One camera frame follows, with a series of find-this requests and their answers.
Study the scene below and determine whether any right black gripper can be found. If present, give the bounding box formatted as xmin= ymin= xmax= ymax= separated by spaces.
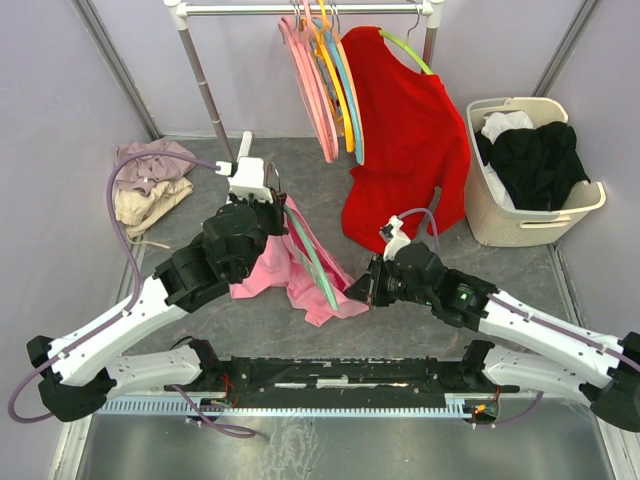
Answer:
xmin=342 ymin=255 xmax=434 ymax=308

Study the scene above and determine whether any pink t shirt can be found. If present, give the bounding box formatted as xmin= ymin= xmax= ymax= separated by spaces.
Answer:
xmin=230 ymin=198 xmax=369 ymax=327

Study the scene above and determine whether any teal wavy hanger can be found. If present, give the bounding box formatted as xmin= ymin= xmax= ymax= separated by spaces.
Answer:
xmin=264 ymin=161 xmax=339 ymax=312

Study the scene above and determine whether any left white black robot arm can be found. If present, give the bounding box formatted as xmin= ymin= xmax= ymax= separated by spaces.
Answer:
xmin=27 ymin=194 xmax=287 ymax=422

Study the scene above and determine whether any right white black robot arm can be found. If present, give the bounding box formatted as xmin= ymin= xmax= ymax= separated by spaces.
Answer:
xmin=346 ymin=243 xmax=639 ymax=432

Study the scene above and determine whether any red t shirt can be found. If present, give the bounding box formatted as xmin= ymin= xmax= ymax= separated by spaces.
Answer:
xmin=342 ymin=26 xmax=471 ymax=253

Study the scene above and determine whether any light blue hanger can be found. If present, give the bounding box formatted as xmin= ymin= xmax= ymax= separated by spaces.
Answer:
xmin=325 ymin=30 xmax=364 ymax=165

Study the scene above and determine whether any pink hanger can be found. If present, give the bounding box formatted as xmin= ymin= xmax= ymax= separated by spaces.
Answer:
xmin=277 ymin=0 xmax=335 ymax=164
xmin=289 ymin=0 xmax=342 ymax=160

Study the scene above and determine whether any yellow hanger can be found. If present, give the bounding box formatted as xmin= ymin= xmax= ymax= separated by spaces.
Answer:
xmin=311 ymin=1 xmax=356 ymax=153

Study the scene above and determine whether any lime green hanger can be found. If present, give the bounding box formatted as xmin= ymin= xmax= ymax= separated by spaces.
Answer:
xmin=379 ymin=13 xmax=433 ymax=75

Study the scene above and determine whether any beige crumpled garment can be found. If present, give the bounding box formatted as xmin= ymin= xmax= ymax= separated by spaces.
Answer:
xmin=114 ymin=178 xmax=193 ymax=249

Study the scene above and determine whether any mauve crumpled garment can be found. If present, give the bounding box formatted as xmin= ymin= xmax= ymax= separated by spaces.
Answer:
xmin=115 ymin=138 xmax=195 ymax=196

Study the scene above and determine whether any cream laundry basket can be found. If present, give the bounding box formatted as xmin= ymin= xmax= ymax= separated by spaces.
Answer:
xmin=465 ymin=97 xmax=606 ymax=247

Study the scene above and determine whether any white garment in basket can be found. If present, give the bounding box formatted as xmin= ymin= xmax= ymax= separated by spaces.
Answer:
xmin=479 ymin=111 xmax=534 ymax=209

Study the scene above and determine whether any black garment in basket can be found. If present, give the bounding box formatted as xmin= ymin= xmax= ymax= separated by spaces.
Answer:
xmin=475 ymin=121 xmax=589 ymax=211

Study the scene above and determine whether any white metal clothes rack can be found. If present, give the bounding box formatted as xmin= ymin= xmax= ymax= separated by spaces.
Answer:
xmin=164 ymin=1 xmax=444 ymax=162

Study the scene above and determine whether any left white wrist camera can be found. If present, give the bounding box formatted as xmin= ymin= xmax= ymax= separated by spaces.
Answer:
xmin=215 ymin=157 xmax=274 ymax=204

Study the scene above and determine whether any light blue cable duct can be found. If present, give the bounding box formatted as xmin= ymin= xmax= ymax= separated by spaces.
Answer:
xmin=98 ymin=395 xmax=474 ymax=420

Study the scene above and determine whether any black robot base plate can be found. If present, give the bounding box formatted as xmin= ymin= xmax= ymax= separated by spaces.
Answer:
xmin=186 ymin=357 xmax=518 ymax=407

